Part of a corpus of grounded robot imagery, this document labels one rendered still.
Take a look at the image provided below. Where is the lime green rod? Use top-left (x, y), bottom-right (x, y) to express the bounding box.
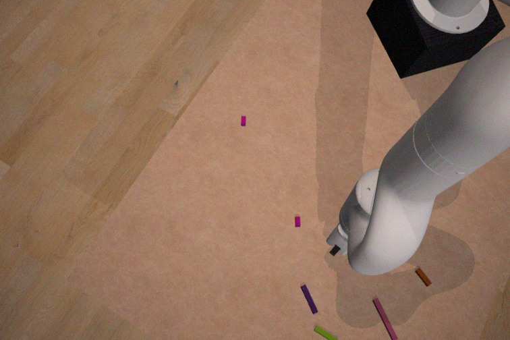
top-left (314, 326), bottom-right (338, 340)

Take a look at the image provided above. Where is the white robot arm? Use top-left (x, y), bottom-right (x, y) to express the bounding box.
top-left (339, 0), bottom-right (510, 275)

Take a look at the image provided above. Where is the pink rod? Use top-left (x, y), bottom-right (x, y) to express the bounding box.
top-left (373, 298), bottom-right (398, 340)

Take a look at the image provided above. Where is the orange-brown rectangular bar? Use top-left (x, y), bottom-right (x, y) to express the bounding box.
top-left (415, 268), bottom-right (432, 287)

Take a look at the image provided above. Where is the purple rod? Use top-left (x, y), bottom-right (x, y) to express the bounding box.
top-left (301, 285), bottom-right (318, 314)

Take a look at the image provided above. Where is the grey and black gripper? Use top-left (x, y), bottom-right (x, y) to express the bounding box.
top-left (327, 223), bottom-right (347, 256)

